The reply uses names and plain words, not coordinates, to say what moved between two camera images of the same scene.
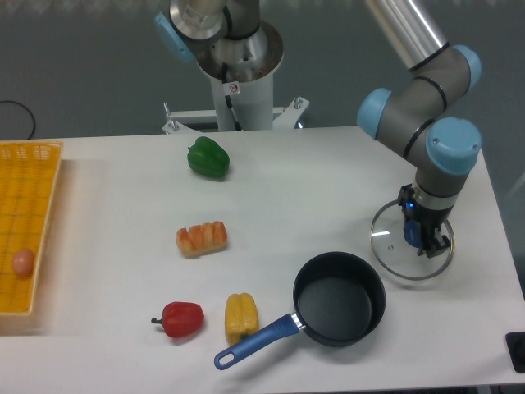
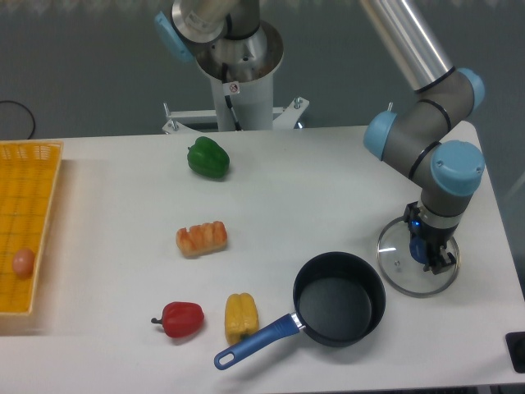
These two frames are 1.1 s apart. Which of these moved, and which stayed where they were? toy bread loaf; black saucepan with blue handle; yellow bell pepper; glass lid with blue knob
Moved: glass lid with blue knob
Stayed: toy bread loaf; yellow bell pepper; black saucepan with blue handle
